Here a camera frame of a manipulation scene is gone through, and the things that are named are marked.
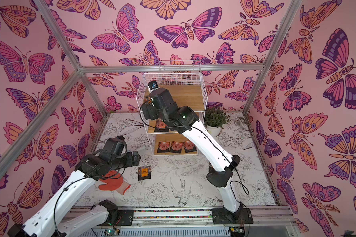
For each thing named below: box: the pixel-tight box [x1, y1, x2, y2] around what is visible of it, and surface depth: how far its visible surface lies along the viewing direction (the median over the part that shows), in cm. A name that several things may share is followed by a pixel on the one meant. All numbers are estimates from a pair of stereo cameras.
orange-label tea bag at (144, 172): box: [136, 165, 152, 181], surface depth 90 cm
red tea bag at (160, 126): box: [154, 118, 169, 132], surface depth 81 cm
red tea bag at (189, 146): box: [182, 140, 197, 154], surface depth 100 cm
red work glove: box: [98, 169, 132, 196], surface depth 85 cm
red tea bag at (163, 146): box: [157, 141, 171, 154], surface depth 101 cm
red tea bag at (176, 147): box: [169, 140, 183, 154], surface depth 101 cm
